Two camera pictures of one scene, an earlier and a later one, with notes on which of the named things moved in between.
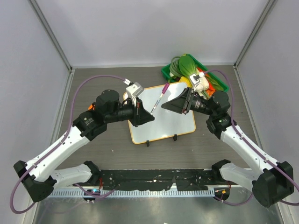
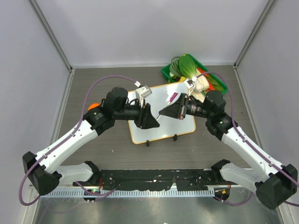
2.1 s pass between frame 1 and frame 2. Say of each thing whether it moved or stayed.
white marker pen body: moved
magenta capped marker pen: moved
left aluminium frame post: stayed
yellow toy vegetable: stayed
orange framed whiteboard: stayed
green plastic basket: stayed
